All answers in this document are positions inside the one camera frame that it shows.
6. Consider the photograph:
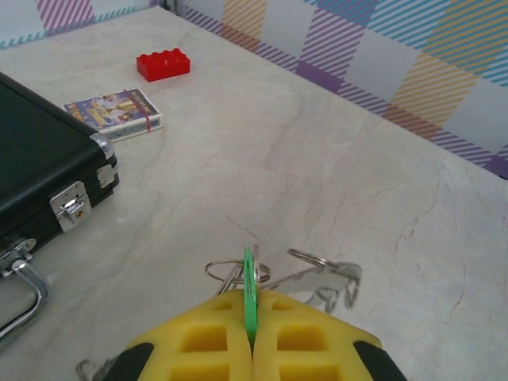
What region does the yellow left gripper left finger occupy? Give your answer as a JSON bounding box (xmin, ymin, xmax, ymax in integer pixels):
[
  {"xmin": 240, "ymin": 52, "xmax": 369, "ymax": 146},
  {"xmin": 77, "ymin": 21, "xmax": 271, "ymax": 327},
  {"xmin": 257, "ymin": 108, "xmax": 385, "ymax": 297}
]
[{"xmin": 106, "ymin": 288, "xmax": 254, "ymax": 381}]

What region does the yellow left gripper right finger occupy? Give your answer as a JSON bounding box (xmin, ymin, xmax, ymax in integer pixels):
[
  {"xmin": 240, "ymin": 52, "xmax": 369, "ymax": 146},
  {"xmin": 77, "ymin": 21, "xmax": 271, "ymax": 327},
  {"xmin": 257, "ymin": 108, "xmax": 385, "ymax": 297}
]
[{"xmin": 252, "ymin": 288, "xmax": 408, "ymax": 381}]

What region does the green plastic key tag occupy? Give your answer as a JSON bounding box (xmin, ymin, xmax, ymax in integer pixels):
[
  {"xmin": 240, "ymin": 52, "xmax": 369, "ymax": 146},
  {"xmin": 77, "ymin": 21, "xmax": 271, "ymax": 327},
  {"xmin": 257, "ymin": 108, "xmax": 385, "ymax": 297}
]
[{"xmin": 242, "ymin": 246, "xmax": 260, "ymax": 344}]

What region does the large silver keyring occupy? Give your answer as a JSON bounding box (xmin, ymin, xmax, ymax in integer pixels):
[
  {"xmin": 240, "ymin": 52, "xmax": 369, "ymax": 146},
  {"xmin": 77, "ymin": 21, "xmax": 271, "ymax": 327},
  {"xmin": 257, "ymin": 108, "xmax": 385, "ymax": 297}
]
[{"xmin": 204, "ymin": 244, "xmax": 271, "ymax": 297}]

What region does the small silver keyring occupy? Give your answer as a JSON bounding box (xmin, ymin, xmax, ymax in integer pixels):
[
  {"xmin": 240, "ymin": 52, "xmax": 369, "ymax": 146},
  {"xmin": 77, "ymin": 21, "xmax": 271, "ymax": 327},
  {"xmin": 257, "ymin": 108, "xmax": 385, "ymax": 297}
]
[{"xmin": 287, "ymin": 248, "xmax": 337, "ymax": 269}]

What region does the playing card box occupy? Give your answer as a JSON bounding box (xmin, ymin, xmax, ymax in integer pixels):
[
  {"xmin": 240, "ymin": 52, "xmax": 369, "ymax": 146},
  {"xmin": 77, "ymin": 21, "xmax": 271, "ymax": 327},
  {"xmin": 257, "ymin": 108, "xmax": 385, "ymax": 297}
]
[{"xmin": 62, "ymin": 87, "xmax": 164, "ymax": 143}]

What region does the red toy brick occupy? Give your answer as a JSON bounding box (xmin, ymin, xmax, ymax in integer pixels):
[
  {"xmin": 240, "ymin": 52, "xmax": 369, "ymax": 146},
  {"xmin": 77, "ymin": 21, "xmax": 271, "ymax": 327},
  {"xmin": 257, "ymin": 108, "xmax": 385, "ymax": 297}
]
[{"xmin": 136, "ymin": 47, "xmax": 191, "ymax": 83}]

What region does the black case with metal handle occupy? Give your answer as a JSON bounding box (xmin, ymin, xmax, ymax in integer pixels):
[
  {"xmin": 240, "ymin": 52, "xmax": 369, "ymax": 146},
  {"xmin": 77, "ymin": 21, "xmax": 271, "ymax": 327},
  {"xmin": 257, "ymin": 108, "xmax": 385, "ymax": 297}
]
[{"xmin": 0, "ymin": 71, "xmax": 120, "ymax": 350}]

